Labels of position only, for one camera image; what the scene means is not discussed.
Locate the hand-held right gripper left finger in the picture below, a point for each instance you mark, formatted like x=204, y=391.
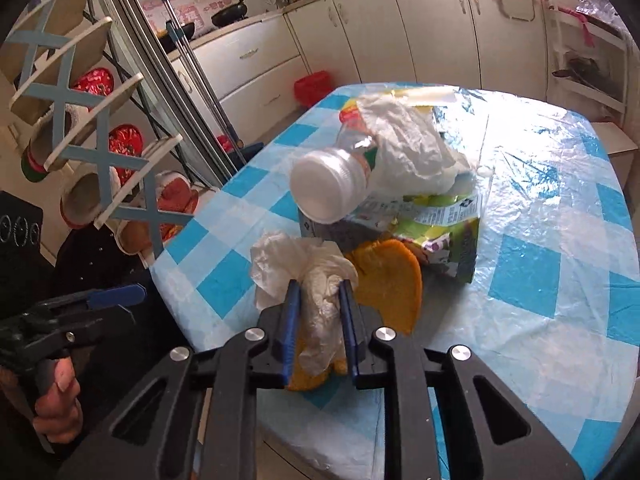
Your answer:
x=292, y=330

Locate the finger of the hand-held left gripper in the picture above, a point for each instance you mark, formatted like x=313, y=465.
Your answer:
x=115, y=295
x=100, y=325

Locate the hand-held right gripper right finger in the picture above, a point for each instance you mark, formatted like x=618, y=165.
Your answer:
x=350, y=330

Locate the white tissue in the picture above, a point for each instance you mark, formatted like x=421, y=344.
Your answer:
x=325, y=285

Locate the red trash bin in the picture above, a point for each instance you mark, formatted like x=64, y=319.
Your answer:
x=312, y=90

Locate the person's left hand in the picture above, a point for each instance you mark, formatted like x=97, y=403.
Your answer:
x=57, y=410

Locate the black panel with round dials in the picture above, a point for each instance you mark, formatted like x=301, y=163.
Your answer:
x=20, y=230

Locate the group of red slippers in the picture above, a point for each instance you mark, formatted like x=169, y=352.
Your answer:
x=172, y=197

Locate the green printed drink carton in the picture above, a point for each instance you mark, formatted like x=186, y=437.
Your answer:
x=440, y=240

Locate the clear plastic bottle white cap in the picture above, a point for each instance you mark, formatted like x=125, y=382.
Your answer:
x=325, y=185

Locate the white and blue shoe rack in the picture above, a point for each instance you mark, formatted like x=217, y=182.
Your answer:
x=62, y=110

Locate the white crumpled plastic bag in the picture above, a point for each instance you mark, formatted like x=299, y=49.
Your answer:
x=410, y=145

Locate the silver refrigerator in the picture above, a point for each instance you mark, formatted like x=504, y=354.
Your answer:
x=150, y=85

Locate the white base kitchen cabinets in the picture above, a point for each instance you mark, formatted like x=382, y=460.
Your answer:
x=360, y=35

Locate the red patterned backsplash sticker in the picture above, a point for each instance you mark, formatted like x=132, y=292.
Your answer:
x=200, y=0

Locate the white wooden stool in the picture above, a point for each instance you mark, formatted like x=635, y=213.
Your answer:
x=615, y=145

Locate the dark frying pan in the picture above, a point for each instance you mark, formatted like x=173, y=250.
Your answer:
x=585, y=72

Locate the white shelf rack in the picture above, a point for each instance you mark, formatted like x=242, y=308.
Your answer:
x=560, y=40

